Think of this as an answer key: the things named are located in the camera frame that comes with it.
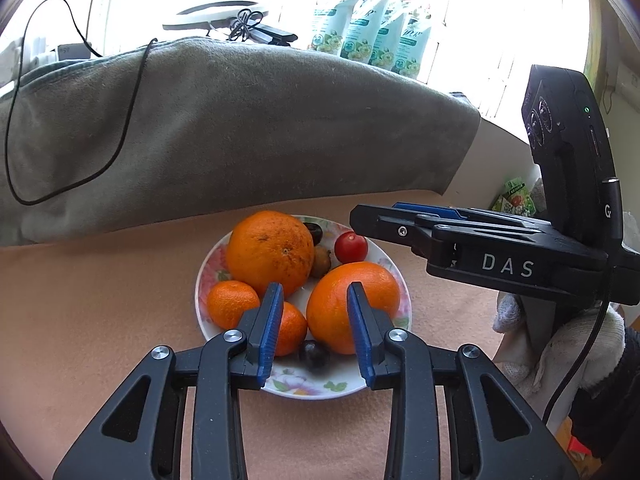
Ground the large smooth orange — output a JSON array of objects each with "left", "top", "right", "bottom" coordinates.
[{"left": 306, "top": 261, "right": 402, "bottom": 356}]

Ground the bundled black cable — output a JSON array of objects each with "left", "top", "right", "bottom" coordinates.
[{"left": 227, "top": 8, "right": 263, "bottom": 42}]

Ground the person's right hand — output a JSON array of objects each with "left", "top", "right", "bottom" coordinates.
[{"left": 492, "top": 292, "right": 626, "bottom": 406}]

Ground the red cherry tomato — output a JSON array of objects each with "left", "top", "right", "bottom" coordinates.
[{"left": 334, "top": 231, "right": 369, "bottom": 264}]

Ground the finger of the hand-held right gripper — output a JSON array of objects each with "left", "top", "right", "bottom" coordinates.
[
  {"left": 392, "top": 202, "right": 551, "bottom": 231},
  {"left": 349, "top": 204, "right": 441, "bottom": 258}
]

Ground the floral white plate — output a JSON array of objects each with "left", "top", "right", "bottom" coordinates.
[{"left": 195, "top": 215, "right": 412, "bottom": 401}]

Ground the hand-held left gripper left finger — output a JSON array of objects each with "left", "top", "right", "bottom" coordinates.
[{"left": 52, "top": 281, "right": 285, "bottom": 480}]

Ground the white ring light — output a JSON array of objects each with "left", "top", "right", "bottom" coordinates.
[{"left": 162, "top": 2, "right": 271, "bottom": 31}]

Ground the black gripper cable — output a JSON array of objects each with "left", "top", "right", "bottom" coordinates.
[{"left": 542, "top": 267, "right": 613, "bottom": 423}]

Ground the dark grape front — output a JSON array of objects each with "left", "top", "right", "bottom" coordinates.
[{"left": 298, "top": 340, "right": 331, "bottom": 373}]

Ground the long black cable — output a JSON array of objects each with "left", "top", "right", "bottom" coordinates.
[{"left": 5, "top": 0, "right": 158, "bottom": 206}]

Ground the green packet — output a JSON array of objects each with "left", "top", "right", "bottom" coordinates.
[{"left": 490, "top": 176, "right": 538, "bottom": 218}]

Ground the black light stand clamp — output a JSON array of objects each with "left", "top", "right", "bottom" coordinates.
[{"left": 250, "top": 24, "right": 299, "bottom": 47}]

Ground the large speckled orange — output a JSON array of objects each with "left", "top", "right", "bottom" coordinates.
[{"left": 226, "top": 210, "right": 316, "bottom": 297}]

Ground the teal floral pouch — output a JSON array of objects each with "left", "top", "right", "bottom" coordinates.
[
  {"left": 395, "top": 2, "right": 433, "bottom": 81},
  {"left": 307, "top": 0, "right": 368, "bottom": 53},
  {"left": 340, "top": 0, "right": 396, "bottom": 61},
  {"left": 367, "top": 0, "right": 416, "bottom": 71}
]

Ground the grey blanket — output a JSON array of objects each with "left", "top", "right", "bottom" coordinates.
[{"left": 0, "top": 35, "right": 482, "bottom": 247}]

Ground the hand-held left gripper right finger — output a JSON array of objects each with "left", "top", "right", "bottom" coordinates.
[{"left": 346, "top": 281, "right": 581, "bottom": 480}]

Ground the small mandarin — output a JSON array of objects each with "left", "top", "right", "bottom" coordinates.
[
  {"left": 274, "top": 301, "right": 308, "bottom": 357},
  {"left": 206, "top": 280, "right": 262, "bottom": 331}
]

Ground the person's right forearm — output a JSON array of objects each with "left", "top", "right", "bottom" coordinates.
[{"left": 567, "top": 317, "right": 640, "bottom": 461}]

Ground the small brown fruit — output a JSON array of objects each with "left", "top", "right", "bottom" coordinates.
[{"left": 310, "top": 246, "right": 333, "bottom": 279}]

